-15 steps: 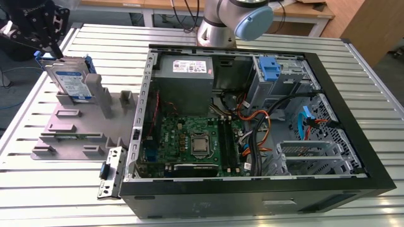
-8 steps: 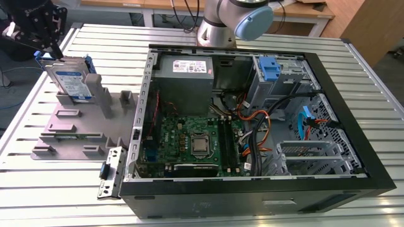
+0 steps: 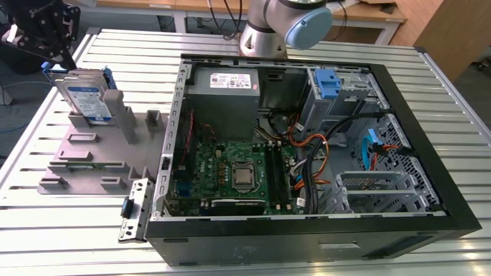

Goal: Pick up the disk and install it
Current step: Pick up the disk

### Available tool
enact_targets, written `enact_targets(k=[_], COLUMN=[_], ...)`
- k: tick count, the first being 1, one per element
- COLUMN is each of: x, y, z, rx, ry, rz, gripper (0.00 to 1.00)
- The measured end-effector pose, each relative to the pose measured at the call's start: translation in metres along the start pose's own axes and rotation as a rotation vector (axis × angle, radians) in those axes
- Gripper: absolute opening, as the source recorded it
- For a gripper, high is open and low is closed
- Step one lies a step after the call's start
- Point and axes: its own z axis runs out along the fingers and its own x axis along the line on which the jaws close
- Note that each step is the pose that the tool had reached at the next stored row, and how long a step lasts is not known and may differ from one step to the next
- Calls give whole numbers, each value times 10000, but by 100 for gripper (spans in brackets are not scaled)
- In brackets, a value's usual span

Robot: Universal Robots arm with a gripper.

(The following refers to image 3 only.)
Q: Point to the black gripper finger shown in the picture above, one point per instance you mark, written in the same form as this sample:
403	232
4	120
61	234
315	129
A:
68	26
35	43

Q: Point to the hard disk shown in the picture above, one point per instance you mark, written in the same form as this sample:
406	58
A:
85	100

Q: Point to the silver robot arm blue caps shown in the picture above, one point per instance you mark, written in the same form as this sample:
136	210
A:
260	34

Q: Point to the metal disk bay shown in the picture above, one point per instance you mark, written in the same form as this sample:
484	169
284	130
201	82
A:
383	194

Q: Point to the black office chair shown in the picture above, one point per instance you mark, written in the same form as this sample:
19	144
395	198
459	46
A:
28	71

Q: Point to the grey parts rack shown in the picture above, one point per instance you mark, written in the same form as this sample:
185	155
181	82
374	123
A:
115	149

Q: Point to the green RAM stick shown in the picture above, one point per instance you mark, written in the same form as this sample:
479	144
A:
96	165

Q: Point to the grey power supply unit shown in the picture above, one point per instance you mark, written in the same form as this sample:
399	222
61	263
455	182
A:
222	115

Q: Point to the green motherboard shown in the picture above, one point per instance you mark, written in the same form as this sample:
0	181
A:
208	152

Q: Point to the metal expansion card retainer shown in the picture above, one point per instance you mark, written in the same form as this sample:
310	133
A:
140	201

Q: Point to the silver CPU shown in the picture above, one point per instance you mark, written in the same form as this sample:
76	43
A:
243	176

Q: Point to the blue drive bay latch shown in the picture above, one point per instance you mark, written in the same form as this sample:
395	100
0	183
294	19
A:
326	83

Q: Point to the black RAM slot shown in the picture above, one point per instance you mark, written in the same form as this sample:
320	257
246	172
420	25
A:
272	175
276	175
280	175
286	175

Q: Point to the black graphics card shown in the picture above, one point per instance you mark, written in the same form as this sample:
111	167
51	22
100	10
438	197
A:
238	205

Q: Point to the metal optical drive cage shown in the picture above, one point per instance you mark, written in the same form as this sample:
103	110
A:
344	109

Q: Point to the white barcode label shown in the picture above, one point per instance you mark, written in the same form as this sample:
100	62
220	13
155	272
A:
300	202

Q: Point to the black PC case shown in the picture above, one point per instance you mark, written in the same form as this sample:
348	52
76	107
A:
268	244

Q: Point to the wooden cabinet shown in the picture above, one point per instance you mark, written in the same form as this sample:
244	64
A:
452	28

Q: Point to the wooden desk white frame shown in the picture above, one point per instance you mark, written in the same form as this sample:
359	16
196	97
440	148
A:
375	14
153	3

